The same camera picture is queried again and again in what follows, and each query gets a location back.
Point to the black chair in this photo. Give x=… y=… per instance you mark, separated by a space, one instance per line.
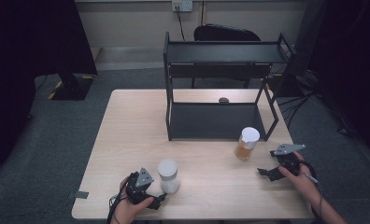
x=223 y=32

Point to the glass jar with white powder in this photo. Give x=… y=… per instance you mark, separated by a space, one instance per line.
x=168 y=175

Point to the grey tape strip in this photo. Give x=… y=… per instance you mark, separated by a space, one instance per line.
x=80 y=195

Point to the black stand base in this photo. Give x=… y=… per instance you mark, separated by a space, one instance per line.
x=74 y=87

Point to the white wall socket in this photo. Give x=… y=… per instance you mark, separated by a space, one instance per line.
x=182 y=5

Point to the person's left hand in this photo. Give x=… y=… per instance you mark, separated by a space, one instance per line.
x=127 y=213

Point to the black curtain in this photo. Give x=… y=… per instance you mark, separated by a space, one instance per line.
x=24 y=62
x=354 y=62

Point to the person's right hand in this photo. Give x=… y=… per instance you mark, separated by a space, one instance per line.
x=304 y=185

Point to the glass jar with orange contents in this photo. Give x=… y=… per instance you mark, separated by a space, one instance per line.
x=247 y=144

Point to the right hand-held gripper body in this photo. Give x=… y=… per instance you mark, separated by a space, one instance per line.
x=287 y=160

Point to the small dark round object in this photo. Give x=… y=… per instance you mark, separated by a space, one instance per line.
x=224 y=100

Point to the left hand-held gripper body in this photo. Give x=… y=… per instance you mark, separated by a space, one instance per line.
x=138 y=189

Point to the black metal shelf rack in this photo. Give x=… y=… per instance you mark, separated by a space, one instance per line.
x=217 y=121

